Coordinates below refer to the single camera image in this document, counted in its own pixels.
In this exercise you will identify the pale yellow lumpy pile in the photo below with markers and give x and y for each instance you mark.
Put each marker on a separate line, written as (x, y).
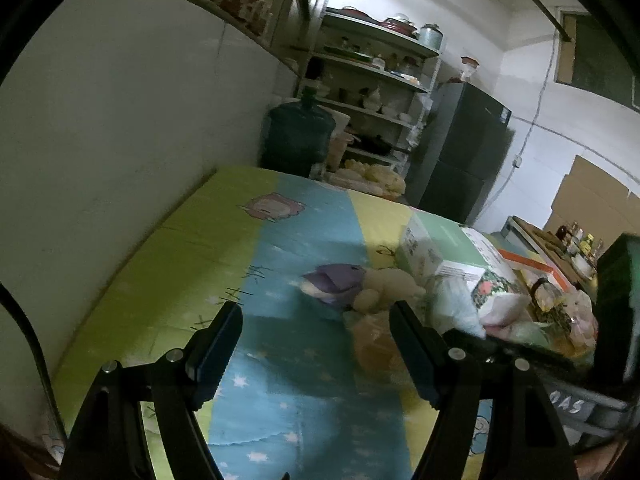
(370, 177)

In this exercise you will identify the light blue tissue pack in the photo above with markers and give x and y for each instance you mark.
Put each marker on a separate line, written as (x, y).
(455, 305)

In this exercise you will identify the teal enamel pot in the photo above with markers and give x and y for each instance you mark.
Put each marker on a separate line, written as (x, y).
(431, 37)

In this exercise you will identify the white bowl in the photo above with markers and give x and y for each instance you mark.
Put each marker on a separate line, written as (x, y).
(584, 262)

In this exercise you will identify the mint green carton box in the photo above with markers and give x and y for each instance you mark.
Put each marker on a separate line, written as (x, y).
(440, 240)

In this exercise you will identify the row of white ceramic dishes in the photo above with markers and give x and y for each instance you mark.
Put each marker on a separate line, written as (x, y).
(375, 102)

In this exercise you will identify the white sack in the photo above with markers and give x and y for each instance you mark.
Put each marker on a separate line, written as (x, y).
(340, 152)

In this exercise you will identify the dark grey fridge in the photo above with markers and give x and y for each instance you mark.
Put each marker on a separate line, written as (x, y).
(460, 155)

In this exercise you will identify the glass jar with red lid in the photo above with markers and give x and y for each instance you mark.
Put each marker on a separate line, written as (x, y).
(469, 70)

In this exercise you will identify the shallow cardboard box orange rim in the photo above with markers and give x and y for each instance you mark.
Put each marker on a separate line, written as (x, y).
(530, 260)

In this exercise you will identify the white plush toy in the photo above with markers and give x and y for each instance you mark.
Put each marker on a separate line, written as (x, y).
(390, 285)

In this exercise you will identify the green floral tissue pack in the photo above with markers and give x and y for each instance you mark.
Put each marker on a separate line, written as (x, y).
(495, 285)

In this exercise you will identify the cardboard sheet on wall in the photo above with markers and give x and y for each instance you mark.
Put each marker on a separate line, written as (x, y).
(595, 195)

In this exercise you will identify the green shuttered window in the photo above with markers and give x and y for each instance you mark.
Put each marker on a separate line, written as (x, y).
(600, 60)

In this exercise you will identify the blue water jug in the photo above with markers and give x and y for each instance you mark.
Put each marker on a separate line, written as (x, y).
(297, 140)

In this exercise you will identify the red pot with glass lid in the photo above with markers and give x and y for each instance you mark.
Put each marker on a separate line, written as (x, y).
(400, 25)

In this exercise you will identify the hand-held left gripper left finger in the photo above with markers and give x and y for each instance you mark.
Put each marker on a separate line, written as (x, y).
(220, 355)

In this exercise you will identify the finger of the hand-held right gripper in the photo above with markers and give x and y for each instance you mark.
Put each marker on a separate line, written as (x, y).
(525, 351)

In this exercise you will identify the flat dark pan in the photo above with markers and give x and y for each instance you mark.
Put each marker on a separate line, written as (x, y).
(360, 14)

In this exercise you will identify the colourful cartoon printed bed sheet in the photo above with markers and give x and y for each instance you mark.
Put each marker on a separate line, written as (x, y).
(300, 240)

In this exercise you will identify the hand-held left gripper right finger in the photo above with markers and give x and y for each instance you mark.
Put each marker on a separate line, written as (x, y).
(410, 355)

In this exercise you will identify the white metal shelf rack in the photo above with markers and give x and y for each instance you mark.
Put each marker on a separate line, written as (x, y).
(370, 70)

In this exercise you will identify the wooden top kitchen counter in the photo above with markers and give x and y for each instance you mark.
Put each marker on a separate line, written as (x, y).
(535, 235)

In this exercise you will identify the black wok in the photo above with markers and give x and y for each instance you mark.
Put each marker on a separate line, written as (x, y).
(372, 145)

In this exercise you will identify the cluster of condiment bottles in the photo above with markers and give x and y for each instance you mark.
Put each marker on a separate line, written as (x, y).
(580, 240)

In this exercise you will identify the peach bun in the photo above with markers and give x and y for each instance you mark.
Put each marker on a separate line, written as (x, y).
(375, 345)

